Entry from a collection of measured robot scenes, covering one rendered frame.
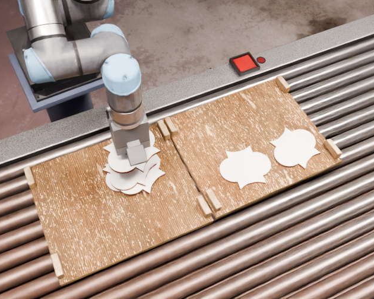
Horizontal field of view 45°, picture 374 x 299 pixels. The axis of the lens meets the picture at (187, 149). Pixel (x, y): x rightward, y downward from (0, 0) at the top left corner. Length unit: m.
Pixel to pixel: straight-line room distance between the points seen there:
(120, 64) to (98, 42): 0.10
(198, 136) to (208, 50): 1.61
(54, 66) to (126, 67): 0.16
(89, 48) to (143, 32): 2.01
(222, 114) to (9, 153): 0.63
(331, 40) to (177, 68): 1.28
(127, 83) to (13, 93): 1.91
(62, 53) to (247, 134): 0.61
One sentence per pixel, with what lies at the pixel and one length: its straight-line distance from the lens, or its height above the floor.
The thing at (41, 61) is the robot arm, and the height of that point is 1.33.
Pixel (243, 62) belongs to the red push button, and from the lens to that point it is 1.54.
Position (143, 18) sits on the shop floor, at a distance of 3.10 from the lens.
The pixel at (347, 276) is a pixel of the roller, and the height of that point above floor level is 0.92.
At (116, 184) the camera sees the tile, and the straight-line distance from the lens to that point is 1.22.
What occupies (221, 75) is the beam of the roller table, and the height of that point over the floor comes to 0.92.
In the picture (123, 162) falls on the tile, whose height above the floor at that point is 1.05.
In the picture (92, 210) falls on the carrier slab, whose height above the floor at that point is 0.94.
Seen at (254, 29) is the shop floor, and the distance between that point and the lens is 3.07.
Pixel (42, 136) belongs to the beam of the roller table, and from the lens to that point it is 1.40.
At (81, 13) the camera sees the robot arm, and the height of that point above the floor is 1.13.
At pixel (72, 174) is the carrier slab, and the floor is 0.94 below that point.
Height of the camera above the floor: 2.03
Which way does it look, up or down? 57 degrees down
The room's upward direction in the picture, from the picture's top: 3 degrees clockwise
